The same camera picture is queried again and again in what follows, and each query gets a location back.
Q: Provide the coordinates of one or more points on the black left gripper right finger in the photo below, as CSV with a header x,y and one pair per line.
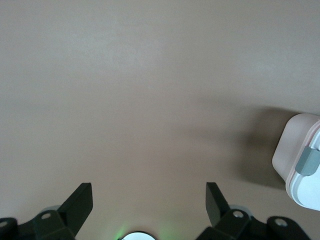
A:
x,y
217,207

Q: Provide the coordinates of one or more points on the brown table mat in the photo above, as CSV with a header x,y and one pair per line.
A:
x,y
140,87

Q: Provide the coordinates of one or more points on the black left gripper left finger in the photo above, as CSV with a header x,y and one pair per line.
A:
x,y
75,207

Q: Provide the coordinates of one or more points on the pink plastic storage box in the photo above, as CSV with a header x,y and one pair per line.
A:
x,y
287,147

